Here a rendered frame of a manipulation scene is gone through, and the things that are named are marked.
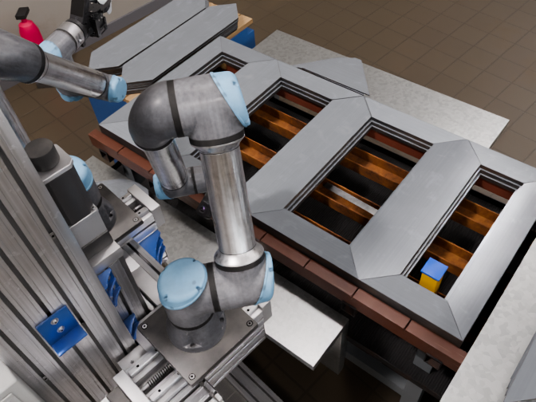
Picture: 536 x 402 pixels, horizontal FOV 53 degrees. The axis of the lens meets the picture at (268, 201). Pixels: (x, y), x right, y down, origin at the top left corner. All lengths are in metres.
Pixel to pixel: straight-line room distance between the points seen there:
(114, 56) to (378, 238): 1.53
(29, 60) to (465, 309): 1.31
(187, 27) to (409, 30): 1.99
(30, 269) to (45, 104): 2.92
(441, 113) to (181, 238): 1.18
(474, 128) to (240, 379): 1.37
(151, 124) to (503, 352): 0.95
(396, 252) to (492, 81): 2.31
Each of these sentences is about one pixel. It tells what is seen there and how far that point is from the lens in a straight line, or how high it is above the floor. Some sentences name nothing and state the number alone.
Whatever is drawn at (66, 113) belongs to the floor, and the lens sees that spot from 3.86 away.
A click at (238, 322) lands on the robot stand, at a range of 1.41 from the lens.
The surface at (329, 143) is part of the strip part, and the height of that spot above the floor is 0.86.
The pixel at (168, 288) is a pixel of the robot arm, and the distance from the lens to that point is 1.22.
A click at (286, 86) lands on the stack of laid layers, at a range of 2.34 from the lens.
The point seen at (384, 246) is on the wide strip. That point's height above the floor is 0.86.
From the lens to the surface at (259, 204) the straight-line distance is 1.84.
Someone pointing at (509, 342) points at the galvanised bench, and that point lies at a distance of 1.44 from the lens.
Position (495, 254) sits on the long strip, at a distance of 1.81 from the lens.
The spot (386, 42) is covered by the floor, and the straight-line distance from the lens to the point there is 4.11.
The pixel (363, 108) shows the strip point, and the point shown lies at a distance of 2.19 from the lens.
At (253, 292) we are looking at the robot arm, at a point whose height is 1.23.
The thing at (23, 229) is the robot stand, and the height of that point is 1.53.
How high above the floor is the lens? 2.28
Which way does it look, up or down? 50 degrees down
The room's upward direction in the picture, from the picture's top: 6 degrees counter-clockwise
